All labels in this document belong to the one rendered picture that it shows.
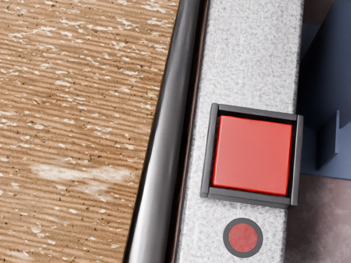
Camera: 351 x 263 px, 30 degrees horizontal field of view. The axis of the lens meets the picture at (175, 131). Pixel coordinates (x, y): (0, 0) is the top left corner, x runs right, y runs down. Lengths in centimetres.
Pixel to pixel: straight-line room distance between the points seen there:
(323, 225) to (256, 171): 99
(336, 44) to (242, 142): 72
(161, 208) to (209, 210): 4
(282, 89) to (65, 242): 22
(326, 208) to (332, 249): 9
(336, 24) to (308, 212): 48
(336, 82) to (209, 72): 77
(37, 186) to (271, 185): 18
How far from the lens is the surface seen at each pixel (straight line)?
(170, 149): 53
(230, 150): 52
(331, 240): 150
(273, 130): 53
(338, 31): 120
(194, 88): 60
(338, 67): 127
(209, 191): 51
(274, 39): 58
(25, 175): 51
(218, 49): 57
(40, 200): 51
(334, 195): 153
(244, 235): 52
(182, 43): 57
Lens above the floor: 142
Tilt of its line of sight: 71 degrees down
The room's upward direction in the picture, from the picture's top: 9 degrees clockwise
